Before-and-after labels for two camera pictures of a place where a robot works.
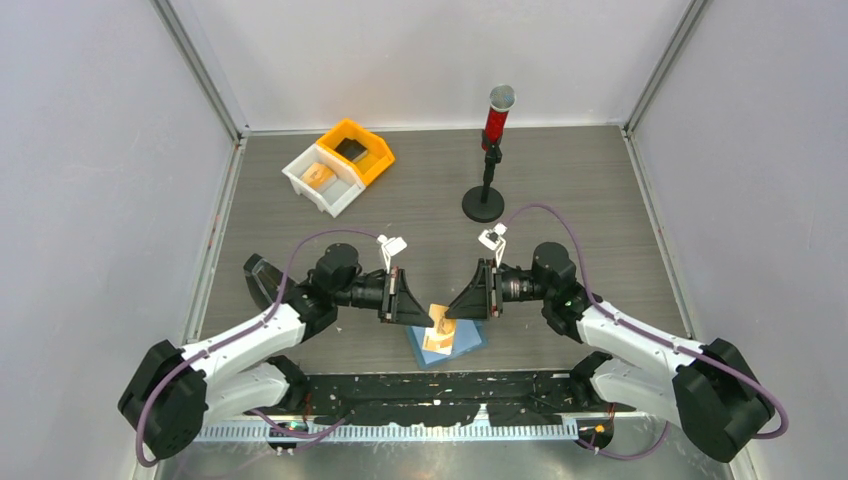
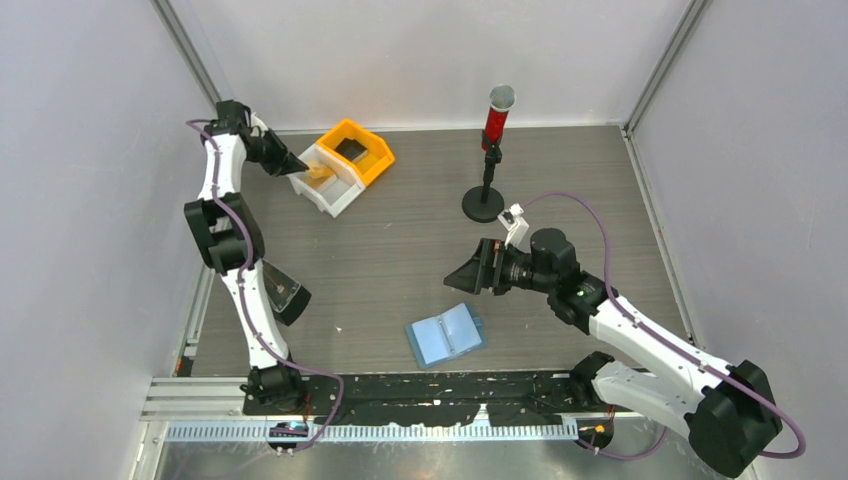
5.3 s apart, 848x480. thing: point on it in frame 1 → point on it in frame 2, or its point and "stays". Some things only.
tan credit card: x=439 y=338 → x=318 y=175
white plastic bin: x=325 y=179 stays
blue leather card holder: x=469 y=336 stays
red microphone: x=502 y=99 stays
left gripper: x=398 y=304 → x=284 y=162
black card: x=351 y=148 stays
